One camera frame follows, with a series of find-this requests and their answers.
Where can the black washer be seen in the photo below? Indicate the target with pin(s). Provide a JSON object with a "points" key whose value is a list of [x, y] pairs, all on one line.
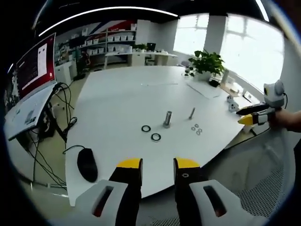
{"points": [[142, 128], [156, 140]]}

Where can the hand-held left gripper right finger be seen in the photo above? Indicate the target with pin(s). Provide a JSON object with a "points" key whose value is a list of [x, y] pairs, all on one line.
{"points": [[188, 179]]}

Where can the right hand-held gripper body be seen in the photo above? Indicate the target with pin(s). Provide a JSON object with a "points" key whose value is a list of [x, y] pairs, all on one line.
{"points": [[274, 94]]}

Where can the black computer mouse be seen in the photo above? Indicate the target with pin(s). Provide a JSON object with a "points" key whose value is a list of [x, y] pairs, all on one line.
{"points": [[87, 166]]}

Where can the thin threaded stud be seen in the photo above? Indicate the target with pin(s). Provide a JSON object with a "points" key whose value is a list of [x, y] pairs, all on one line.
{"points": [[192, 113]]}

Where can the white cabinet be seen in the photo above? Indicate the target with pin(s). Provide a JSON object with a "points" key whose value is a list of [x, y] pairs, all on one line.
{"points": [[64, 71]]}

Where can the small white device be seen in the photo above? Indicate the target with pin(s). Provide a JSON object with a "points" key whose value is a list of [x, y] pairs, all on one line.
{"points": [[233, 106]]}

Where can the person's right hand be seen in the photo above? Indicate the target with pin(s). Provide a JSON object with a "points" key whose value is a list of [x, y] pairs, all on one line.
{"points": [[285, 120]]}

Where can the white background desk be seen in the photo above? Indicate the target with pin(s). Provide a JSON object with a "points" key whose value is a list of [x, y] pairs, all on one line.
{"points": [[141, 55]]}

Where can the computer monitor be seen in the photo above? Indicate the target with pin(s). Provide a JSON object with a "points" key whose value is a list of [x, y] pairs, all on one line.
{"points": [[35, 66]]}

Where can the thick threaded stud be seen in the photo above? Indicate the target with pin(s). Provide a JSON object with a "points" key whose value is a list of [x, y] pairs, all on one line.
{"points": [[168, 117]]}

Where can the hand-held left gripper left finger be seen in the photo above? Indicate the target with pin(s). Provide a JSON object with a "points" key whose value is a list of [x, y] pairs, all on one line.
{"points": [[121, 181]]}

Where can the potted green plant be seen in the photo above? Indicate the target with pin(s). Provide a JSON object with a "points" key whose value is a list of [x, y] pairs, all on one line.
{"points": [[208, 62]]}

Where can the mesh office chair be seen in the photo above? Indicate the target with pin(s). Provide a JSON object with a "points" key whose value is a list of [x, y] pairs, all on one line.
{"points": [[258, 169]]}

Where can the white cylinder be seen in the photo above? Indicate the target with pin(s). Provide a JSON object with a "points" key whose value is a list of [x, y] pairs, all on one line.
{"points": [[225, 75]]}

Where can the ceiling light strip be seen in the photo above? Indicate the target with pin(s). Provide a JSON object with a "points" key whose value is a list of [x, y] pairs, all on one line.
{"points": [[105, 10]]}

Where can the small black object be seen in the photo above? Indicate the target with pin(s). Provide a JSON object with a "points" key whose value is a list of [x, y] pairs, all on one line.
{"points": [[214, 83]]}

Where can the storage shelf with white bins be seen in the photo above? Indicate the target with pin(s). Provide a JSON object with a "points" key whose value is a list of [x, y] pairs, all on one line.
{"points": [[105, 40]]}

